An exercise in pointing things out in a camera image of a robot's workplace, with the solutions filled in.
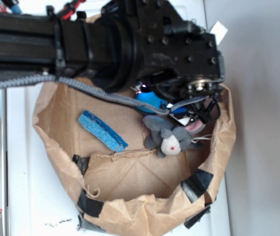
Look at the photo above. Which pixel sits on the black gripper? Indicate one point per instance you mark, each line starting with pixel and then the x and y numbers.
pixel 174 57

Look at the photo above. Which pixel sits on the blue ball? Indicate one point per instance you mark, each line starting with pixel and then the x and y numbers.
pixel 152 99

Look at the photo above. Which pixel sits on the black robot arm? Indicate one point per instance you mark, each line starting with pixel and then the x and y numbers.
pixel 36 49

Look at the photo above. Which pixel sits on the grey plush bunny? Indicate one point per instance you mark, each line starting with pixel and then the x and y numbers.
pixel 171 140

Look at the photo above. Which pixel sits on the blue sponge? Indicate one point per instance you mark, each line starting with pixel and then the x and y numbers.
pixel 102 131

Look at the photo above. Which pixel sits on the brown paper bag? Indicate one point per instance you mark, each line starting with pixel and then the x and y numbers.
pixel 134 192

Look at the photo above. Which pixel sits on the white plastic tray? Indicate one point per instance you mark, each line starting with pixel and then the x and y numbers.
pixel 38 205

